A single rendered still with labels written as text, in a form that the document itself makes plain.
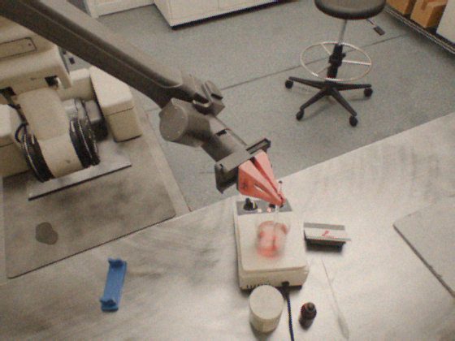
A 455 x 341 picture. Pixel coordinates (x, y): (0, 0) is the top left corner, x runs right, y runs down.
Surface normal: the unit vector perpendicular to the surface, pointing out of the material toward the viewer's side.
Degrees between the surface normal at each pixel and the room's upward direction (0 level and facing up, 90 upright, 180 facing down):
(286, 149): 0
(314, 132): 0
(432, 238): 0
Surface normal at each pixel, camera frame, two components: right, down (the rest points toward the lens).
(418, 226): -0.03, -0.65
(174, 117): -0.60, -0.11
